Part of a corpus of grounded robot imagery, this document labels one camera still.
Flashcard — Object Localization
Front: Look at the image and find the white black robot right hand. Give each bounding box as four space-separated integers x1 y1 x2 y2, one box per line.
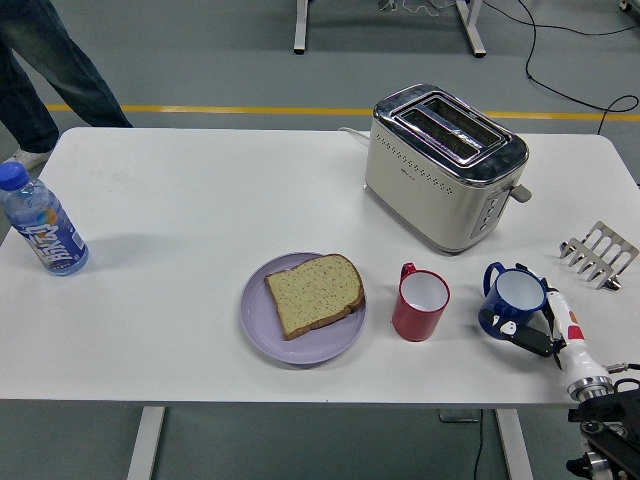
480 263 610 389

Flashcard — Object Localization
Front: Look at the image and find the blue enamel cup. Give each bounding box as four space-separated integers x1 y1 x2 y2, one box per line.
477 262 548 339

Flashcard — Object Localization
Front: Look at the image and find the red enamel cup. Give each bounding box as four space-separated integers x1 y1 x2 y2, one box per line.
391 261 451 343

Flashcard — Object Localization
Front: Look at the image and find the slice of brown bread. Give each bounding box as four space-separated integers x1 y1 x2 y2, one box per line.
264 253 366 342

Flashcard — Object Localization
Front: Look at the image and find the steel toast rack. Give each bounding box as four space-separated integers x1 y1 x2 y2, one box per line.
558 221 640 291

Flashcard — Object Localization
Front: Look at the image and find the cream and chrome toaster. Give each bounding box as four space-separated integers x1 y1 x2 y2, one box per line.
363 83 533 257

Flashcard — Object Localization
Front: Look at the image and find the lilac round plate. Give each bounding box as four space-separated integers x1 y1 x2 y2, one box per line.
239 251 369 365

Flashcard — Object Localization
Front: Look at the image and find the white background table leg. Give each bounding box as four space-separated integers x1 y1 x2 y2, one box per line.
455 0 487 58
292 0 310 55

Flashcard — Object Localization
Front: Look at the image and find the clear bottle with blue label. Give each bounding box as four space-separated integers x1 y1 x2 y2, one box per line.
0 160 90 277

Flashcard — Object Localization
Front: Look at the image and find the person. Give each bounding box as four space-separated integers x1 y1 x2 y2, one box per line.
0 0 134 171

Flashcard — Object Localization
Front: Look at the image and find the grey bracket under table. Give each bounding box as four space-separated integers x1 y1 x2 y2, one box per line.
438 408 480 424

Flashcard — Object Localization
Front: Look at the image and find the black cable under table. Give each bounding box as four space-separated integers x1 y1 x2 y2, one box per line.
472 422 486 480

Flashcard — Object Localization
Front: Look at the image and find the black floor cable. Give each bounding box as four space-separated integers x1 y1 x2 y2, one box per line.
517 0 640 136

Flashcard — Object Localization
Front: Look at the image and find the white toaster cord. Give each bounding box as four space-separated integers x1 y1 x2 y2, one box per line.
337 126 372 146

